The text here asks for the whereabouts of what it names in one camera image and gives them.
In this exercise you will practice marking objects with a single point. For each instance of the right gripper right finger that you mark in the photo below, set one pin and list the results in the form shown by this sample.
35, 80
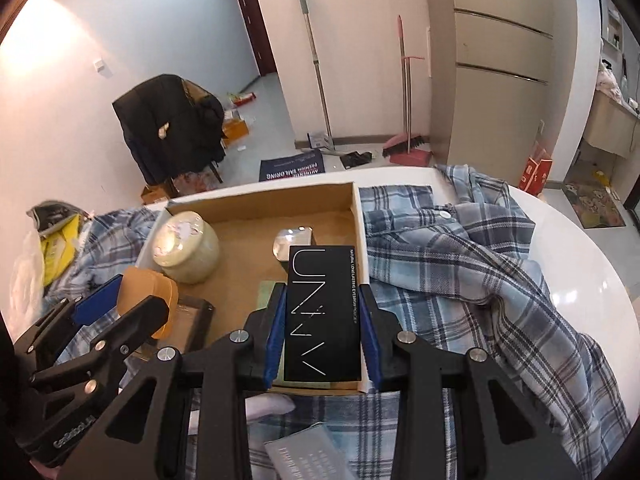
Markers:
456, 411

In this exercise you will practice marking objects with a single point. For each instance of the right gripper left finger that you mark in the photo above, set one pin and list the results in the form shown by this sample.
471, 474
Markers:
143, 434

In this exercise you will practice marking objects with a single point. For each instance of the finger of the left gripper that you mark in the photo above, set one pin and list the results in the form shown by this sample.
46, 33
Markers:
48, 337
120, 329

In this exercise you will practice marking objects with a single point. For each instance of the black framed tray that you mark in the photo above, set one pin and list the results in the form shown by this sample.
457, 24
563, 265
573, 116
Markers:
191, 324

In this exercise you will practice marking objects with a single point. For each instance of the white AUX remote control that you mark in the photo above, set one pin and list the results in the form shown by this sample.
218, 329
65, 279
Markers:
267, 404

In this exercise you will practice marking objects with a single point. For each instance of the green envelope pouch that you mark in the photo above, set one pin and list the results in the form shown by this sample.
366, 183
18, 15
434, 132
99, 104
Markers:
269, 343

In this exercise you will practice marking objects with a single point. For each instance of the round cream bear tin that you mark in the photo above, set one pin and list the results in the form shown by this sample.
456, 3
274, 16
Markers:
186, 248

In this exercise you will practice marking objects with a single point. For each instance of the black UNNY box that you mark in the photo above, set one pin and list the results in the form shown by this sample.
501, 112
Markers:
322, 327

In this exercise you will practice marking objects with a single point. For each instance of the grey rectangular box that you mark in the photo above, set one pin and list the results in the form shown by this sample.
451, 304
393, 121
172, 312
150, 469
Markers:
309, 454

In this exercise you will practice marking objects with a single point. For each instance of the black box silver lid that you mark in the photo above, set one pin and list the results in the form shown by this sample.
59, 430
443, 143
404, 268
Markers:
287, 238

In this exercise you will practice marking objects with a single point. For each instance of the person left hand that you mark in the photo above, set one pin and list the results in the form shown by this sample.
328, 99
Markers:
44, 471

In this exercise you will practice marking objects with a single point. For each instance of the white plastic bag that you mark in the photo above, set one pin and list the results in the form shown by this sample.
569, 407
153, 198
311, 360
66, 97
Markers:
26, 282

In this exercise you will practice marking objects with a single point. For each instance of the yellow box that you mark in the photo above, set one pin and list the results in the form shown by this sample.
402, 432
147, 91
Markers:
59, 249

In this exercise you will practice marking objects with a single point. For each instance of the blue plaid shirt cloth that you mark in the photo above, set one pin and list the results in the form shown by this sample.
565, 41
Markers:
460, 277

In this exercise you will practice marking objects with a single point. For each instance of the cardboard tray box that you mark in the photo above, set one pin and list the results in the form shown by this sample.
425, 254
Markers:
246, 220

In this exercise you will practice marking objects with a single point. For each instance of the black jacket on chair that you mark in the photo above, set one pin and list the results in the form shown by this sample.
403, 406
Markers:
171, 127

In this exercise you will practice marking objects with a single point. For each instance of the dark blue floor mat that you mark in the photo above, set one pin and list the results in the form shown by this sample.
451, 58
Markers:
300, 165

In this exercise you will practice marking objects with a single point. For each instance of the pink broom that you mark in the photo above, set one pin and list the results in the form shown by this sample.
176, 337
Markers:
405, 148

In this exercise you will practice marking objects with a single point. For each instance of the red gift bag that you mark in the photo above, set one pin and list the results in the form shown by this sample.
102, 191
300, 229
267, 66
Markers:
536, 172

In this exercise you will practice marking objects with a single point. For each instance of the patterned floor mat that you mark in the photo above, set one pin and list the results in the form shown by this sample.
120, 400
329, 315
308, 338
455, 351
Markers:
593, 206

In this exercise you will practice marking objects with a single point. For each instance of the bathroom vanity cabinet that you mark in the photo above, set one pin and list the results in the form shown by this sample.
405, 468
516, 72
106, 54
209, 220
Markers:
611, 127

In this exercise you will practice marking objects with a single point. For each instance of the dark brown door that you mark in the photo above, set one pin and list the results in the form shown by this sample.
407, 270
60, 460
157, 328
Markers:
259, 40

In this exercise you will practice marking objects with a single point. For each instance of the beige refrigerator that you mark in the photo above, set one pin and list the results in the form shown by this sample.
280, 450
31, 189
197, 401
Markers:
490, 64

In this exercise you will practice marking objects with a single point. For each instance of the green handled mop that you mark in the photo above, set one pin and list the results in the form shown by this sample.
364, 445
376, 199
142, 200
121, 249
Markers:
328, 139

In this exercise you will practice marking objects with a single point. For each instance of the white wall switch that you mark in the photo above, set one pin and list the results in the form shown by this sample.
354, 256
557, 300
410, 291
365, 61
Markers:
99, 65

